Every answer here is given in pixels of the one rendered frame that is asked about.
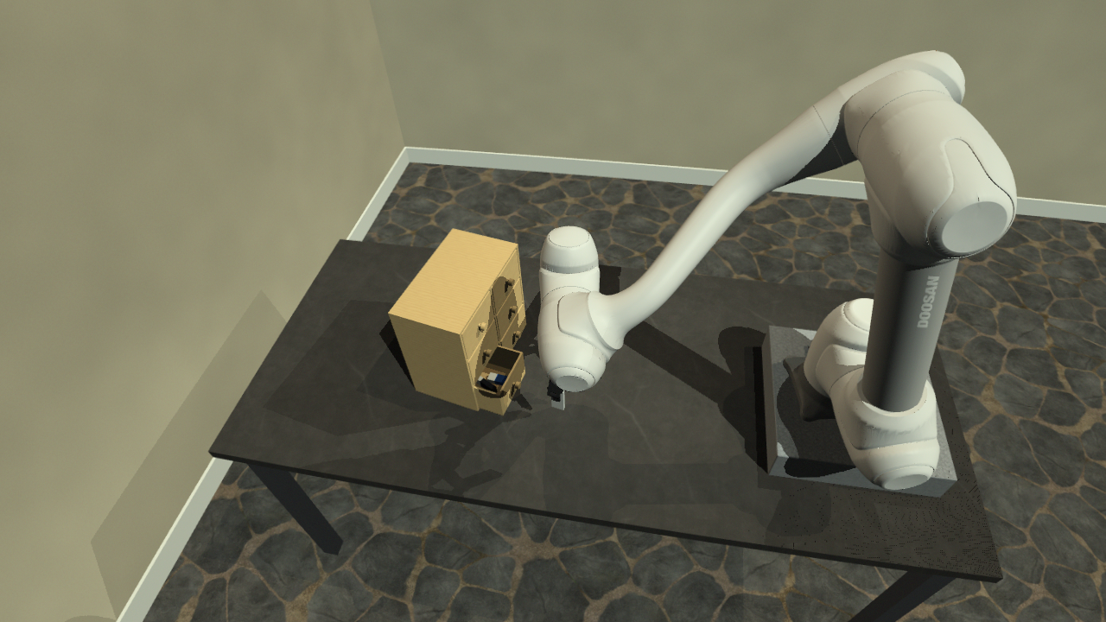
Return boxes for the tan wooden chest of drawers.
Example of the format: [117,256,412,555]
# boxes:
[388,229,518,411]

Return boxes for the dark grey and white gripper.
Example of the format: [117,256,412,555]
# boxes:
[547,381,565,410]

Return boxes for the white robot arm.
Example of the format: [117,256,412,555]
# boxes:
[538,50,1018,490]

